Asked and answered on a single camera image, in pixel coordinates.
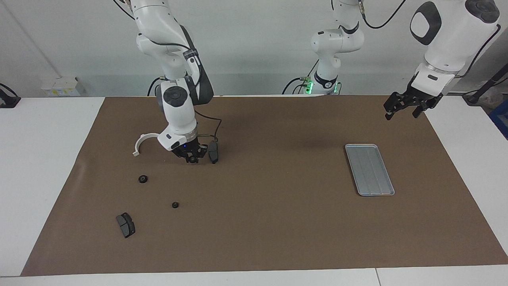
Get brown table mat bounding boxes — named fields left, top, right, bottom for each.
left=21, top=95, right=508, bottom=276

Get black tripod stand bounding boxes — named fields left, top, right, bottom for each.
left=462, top=64, right=508, bottom=106

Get black clamp mount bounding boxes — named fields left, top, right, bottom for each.
left=0, top=83, right=21, bottom=108

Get black base power cables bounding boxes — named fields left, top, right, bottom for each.
left=282, top=60, right=319, bottom=95
left=147, top=77, right=163, bottom=97

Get blue box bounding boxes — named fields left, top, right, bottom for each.
left=489, top=99, right=508, bottom=139

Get white curved plastic bracket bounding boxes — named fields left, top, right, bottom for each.
left=132, top=133, right=163, bottom=157

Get silver metal tray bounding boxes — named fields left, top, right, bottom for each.
left=344, top=144, right=396, bottom=197

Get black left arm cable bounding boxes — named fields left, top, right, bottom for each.
left=360, top=0, right=500, bottom=78

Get stacked dark brake pads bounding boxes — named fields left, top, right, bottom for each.
left=116, top=213, right=136, bottom=239

